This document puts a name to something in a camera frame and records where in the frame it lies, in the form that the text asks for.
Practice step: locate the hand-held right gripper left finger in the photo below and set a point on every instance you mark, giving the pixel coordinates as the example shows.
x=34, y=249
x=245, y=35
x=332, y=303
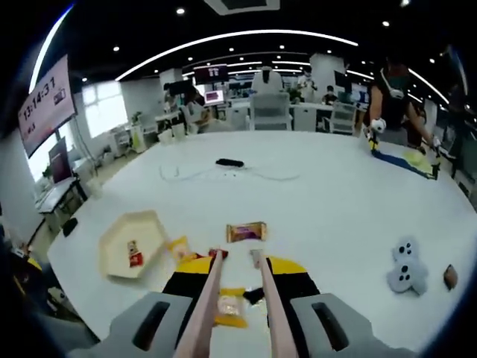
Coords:
x=179, y=287

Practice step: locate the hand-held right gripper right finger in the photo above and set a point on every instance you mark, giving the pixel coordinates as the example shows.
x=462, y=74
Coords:
x=302, y=287

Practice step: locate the pink food tongs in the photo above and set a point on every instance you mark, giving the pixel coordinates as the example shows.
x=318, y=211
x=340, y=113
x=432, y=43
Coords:
x=206, y=306

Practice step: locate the yellow pastry food packet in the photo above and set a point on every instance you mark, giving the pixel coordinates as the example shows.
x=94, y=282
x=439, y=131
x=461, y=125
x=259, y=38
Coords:
x=179, y=248
x=231, y=309

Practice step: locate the black food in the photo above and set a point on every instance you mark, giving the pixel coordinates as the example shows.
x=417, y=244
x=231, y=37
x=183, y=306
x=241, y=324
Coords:
x=253, y=294

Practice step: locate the small red food packet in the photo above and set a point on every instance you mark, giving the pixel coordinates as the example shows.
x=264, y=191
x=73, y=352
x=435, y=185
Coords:
x=136, y=257

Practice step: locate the gold purple-label food packet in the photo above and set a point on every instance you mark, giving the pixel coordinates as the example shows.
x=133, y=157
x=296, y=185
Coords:
x=246, y=232

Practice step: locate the beige hexagonal container tray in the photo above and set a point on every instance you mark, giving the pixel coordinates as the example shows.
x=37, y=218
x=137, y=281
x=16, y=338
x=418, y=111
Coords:
x=119, y=231

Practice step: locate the white game controller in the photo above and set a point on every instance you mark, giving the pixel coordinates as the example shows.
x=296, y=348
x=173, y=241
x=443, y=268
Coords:
x=406, y=277
x=405, y=250

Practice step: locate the black computer mouse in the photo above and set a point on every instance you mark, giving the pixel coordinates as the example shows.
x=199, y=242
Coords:
x=70, y=227

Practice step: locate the white paper cup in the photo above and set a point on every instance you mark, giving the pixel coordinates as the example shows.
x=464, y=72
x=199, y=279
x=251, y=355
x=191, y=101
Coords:
x=95, y=190

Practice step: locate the black oblong device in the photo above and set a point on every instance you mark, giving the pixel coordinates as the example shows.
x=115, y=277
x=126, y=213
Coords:
x=230, y=163

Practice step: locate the small white cup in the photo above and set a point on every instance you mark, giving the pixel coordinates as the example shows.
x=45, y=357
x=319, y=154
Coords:
x=165, y=137

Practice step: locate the grey desk with black legs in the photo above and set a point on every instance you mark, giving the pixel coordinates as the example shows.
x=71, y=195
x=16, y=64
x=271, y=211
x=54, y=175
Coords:
x=56, y=194

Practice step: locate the tall cup with dark lid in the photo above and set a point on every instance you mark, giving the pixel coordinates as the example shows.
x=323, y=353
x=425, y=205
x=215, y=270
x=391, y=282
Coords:
x=178, y=132

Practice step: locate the blue cloth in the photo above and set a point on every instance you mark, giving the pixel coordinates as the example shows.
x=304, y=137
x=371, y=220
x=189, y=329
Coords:
x=395, y=158

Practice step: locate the yellow cloth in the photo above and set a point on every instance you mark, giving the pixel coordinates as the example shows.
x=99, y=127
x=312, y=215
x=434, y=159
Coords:
x=414, y=156

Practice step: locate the white mesh office chair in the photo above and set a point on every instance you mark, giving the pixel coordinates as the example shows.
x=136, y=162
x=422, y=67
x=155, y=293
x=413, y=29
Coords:
x=343, y=119
x=270, y=112

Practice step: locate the dark purple monitor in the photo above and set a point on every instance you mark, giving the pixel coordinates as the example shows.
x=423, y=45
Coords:
x=60, y=160

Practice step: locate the green potted plant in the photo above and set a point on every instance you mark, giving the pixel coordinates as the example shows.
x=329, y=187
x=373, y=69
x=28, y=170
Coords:
x=137, y=118

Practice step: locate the pink-lit monitor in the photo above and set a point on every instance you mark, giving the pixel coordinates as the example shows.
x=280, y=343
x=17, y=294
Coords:
x=214, y=97

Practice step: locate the hanging dark red display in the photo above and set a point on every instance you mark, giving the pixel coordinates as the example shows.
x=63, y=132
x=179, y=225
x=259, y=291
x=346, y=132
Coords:
x=210, y=74

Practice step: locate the long ceiling light strip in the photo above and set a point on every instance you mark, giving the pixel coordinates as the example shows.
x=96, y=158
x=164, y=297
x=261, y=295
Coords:
x=268, y=32
x=47, y=44

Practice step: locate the ceiling air conditioner vent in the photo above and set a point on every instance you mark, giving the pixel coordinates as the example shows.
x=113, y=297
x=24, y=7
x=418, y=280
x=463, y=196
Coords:
x=242, y=5

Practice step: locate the large wall screen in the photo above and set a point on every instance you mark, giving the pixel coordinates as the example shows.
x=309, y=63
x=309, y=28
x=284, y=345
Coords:
x=44, y=104

